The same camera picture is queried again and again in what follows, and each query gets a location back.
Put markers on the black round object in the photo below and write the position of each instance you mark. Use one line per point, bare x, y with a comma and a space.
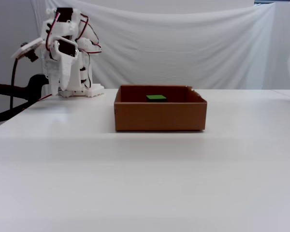
36, 84

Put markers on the green cube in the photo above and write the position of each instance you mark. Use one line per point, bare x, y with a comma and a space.
155, 97

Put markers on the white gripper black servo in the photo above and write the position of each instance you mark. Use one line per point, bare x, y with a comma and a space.
63, 65

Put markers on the white cloth backdrop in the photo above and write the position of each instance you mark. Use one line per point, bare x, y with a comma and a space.
171, 48

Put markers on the brown cardboard box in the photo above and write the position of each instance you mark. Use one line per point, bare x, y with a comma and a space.
159, 118

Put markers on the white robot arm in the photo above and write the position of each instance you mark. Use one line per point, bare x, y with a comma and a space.
64, 27

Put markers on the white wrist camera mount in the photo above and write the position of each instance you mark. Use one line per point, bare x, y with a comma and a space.
26, 48

